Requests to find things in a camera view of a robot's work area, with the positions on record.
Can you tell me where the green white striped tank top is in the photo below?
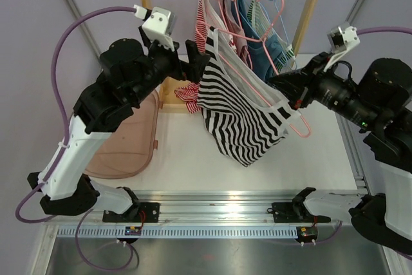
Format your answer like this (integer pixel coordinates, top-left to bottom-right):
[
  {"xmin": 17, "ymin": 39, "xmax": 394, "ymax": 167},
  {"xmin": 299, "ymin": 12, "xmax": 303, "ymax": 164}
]
[{"xmin": 247, "ymin": 0, "xmax": 296, "ymax": 72}]

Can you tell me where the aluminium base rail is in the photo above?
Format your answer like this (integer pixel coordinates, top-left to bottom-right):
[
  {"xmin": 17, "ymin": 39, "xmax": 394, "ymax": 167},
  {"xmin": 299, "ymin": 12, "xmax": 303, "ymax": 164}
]
[{"xmin": 44, "ymin": 189, "xmax": 387, "ymax": 226}]

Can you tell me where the red white striped tank top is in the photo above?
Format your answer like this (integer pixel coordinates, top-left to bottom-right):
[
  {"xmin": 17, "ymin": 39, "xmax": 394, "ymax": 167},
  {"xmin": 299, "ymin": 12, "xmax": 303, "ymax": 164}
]
[{"xmin": 174, "ymin": 0, "xmax": 227, "ymax": 113}]

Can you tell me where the pink plastic basket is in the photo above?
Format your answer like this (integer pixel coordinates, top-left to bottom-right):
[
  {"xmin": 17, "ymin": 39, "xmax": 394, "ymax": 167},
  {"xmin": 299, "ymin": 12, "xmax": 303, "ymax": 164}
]
[{"xmin": 85, "ymin": 90, "xmax": 159, "ymax": 179}]

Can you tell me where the black white striped tank top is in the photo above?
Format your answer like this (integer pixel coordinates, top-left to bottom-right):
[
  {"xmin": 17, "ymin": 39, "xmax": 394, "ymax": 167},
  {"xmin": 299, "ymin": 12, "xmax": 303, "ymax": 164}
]
[{"xmin": 198, "ymin": 27, "xmax": 301, "ymax": 167}]

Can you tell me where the dusty pink tank top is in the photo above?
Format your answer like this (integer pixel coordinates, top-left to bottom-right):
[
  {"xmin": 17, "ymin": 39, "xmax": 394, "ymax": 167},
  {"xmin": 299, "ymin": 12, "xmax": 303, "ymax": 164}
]
[{"xmin": 222, "ymin": 0, "xmax": 252, "ymax": 69}]

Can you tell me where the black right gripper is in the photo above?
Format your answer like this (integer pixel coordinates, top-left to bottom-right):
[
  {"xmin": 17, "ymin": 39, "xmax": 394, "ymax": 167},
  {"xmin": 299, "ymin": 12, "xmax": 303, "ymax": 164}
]
[{"xmin": 270, "ymin": 52, "xmax": 379, "ymax": 129}]

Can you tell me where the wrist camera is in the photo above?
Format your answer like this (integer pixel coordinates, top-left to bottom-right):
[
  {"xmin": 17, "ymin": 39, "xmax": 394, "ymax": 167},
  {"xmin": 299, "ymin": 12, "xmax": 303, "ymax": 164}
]
[
  {"xmin": 324, "ymin": 22, "xmax": 360, "ymax": 72},
  {"xmin": 133, "ymin": 5, "xmax": 177, "ymax": 52}
]

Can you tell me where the slotted cable duct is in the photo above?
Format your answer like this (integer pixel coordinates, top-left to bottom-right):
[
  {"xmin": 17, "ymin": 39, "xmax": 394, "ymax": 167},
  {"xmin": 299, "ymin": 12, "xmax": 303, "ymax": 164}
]
[{"xmin": 57, "ymin": 225, "xmax": 297, "ymax": 239}]

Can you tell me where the blue tank top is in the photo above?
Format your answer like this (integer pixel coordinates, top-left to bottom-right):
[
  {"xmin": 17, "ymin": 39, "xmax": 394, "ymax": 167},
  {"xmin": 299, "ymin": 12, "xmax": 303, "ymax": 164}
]
[{"xmin": 231, "ymin": 8, "xmax": 278, "ymax": 82}]

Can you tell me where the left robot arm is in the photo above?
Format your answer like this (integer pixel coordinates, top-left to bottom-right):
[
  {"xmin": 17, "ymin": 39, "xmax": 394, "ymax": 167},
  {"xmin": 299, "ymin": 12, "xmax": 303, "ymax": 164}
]
[{"xmin": 28, "ymin": 37, "xmax": 211, "ymax": 222}]

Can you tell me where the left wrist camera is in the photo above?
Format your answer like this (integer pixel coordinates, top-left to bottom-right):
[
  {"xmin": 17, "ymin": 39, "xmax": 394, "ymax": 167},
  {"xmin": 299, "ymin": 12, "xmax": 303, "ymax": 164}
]
[{"xmin": 133, "ymin": 5, "xmax": 177, "ymax": 52}]

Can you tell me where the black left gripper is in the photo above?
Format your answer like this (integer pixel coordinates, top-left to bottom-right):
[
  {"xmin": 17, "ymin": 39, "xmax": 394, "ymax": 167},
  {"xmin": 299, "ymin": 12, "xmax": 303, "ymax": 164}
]
[{"xmin": 128, "ymin": 24, "xmax": 209, "ymax": 104}]

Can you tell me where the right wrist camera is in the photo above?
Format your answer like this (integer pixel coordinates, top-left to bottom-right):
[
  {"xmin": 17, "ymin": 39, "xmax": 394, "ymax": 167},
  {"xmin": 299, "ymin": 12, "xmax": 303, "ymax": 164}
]
[{"xmin": 324, "ymin": 22, "xmax": 360, "ymax": 72}]

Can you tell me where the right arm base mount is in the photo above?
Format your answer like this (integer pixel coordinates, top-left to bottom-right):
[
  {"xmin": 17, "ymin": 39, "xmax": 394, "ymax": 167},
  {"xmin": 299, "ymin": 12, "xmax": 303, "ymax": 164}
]
[{"xmin": 267, "ymin": 202, "xmax": 332, "ymax": 223}]

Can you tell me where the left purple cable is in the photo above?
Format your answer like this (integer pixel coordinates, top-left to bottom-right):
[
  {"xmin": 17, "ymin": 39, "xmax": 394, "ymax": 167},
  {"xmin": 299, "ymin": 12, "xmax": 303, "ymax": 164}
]
[{"xmin": 15, "ymin": 6, "xmax": 138, "ymax": 271}]

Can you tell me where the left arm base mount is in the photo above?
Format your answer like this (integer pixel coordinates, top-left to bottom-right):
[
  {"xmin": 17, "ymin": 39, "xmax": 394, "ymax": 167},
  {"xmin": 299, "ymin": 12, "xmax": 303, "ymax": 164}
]
[{"xmin": 102, "ymin": 202, "xmax": 160, "ymax": 223}]

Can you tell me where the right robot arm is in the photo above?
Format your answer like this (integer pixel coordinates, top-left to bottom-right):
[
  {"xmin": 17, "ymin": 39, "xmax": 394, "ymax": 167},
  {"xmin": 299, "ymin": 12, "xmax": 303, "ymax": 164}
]
[{"xmin": 269, "ymin": 53, "xmax": 411, "ymax": 256}]

